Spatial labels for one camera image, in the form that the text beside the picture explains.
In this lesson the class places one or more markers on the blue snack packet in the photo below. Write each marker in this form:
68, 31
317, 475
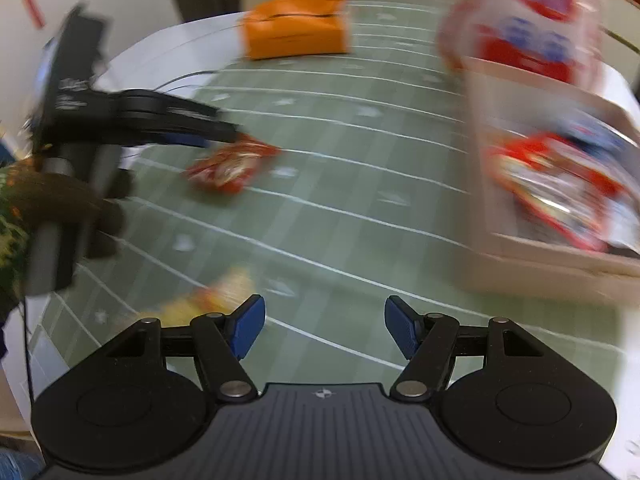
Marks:
605, 145

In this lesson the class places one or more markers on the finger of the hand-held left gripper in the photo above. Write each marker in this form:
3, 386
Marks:
200, 122

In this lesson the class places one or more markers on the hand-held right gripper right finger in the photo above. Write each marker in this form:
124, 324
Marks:
402, 329

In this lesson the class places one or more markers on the yellow snack packet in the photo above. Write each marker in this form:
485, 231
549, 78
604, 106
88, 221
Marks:
215, 295

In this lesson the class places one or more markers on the red and white snack packet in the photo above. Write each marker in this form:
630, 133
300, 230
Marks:
555, 190

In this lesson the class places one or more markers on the orange tissue box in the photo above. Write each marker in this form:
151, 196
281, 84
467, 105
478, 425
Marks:
297, 25

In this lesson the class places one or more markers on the person's left hand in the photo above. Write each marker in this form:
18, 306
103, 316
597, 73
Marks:
80, 210

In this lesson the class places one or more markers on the pink cardboard box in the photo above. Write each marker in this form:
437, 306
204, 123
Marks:
480, 260

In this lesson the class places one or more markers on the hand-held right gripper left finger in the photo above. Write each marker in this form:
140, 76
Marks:
247, 329

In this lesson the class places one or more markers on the green checked tablecloth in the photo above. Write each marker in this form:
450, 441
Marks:
350, 170

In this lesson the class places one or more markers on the clear bag with red print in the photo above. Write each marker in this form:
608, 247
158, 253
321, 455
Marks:
530, 15

